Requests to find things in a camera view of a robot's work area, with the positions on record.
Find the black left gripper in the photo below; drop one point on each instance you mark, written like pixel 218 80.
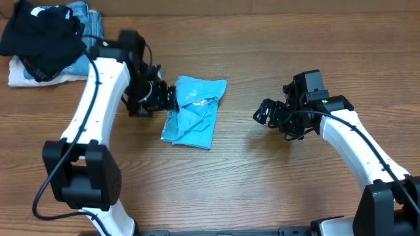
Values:
pixel 163 99

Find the light blue printed t-shirt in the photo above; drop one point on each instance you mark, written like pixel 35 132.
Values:
pixel 194 123

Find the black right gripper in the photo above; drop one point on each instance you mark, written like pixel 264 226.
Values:
pixel 278 109

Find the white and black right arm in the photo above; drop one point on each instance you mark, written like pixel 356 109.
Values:
pixel 390 194

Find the white folded garment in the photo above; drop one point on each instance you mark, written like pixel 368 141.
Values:
pixel 17 79

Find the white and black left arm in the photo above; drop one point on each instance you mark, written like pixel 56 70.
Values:
pixel 81 170

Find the black folded garment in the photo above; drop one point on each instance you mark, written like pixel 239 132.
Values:
pixel 46 41

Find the blue denim jeans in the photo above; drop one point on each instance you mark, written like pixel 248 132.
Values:
pixel 92 21

